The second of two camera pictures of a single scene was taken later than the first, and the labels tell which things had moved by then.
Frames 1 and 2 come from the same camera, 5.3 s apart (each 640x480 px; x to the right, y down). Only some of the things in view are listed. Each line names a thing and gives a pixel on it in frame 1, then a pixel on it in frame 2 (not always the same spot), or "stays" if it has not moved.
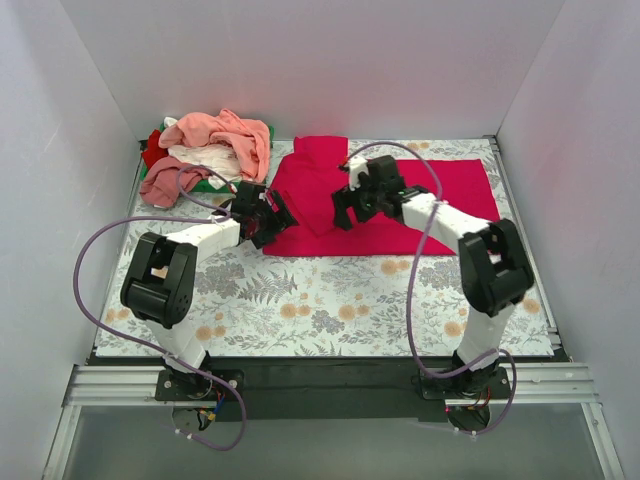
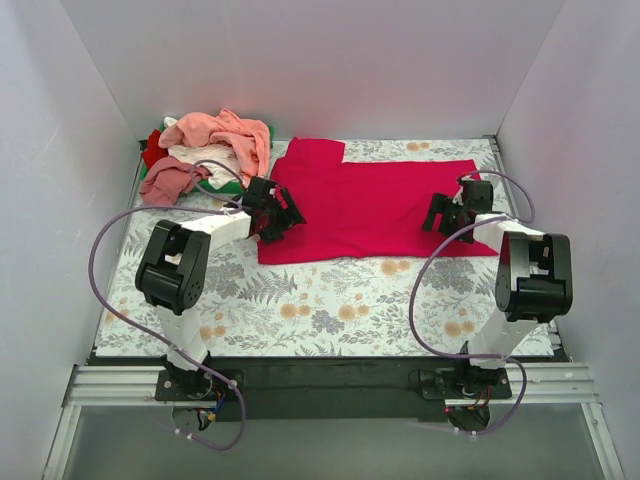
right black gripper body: x=353 y=201 -> x=443 y=216
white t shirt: x=219 y=157 stays
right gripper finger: x=343 y=199 -> x=439 y=204
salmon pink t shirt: x=248 y=139 stays
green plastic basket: x=205 y=185 stays
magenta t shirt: x=306 y=184 stays
